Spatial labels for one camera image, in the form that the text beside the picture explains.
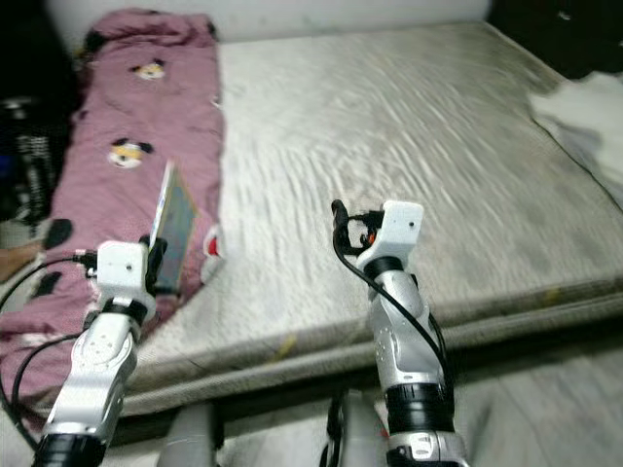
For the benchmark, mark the colourful picture book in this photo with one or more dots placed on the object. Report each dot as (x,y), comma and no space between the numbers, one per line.
(175,229)

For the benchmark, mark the white pillow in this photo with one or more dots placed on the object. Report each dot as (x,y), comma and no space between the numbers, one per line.
(584,126)

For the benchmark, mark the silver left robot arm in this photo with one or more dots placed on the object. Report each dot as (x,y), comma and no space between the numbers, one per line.
(97,379)

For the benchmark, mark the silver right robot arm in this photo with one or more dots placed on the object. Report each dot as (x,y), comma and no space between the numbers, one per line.
(414,360)

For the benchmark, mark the pink cartoon print blanket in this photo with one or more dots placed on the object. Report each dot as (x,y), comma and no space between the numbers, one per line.
(117,204)

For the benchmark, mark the white quilted mattress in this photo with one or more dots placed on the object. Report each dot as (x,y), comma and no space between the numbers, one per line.
(380,156)

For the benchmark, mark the black bag white print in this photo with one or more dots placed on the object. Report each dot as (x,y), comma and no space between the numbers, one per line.
(31,161)

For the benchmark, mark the grey left robot leg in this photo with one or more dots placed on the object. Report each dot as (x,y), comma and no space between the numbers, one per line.
(190,438)

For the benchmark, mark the grey robot leg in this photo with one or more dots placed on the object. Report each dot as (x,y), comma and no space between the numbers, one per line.
(355,433)
(190,438)

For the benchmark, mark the grey right robot leg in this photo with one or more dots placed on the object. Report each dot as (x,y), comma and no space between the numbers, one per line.
(355,433)

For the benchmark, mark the dark tufted headboard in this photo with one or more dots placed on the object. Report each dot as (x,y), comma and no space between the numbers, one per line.
(555,34)

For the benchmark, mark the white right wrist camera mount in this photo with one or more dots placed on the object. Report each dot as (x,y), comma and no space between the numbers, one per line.
(402,229)

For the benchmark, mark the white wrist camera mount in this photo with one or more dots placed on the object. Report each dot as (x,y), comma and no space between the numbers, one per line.
(122,269)
(402,229)

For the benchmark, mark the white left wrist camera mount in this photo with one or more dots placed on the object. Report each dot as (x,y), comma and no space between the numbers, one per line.
(122,269)

